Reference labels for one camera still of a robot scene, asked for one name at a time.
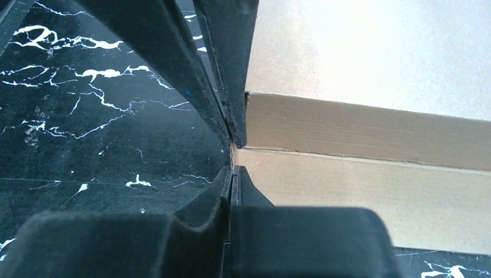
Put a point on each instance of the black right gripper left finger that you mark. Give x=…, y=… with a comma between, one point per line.
x=186, y=243

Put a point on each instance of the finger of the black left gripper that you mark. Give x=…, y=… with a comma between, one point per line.
x=157, y=32
x=228, y=29

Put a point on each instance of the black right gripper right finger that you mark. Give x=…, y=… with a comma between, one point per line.
x=295, y=241

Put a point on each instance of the brown cardboard box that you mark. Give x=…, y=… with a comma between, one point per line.
x=376, y=104

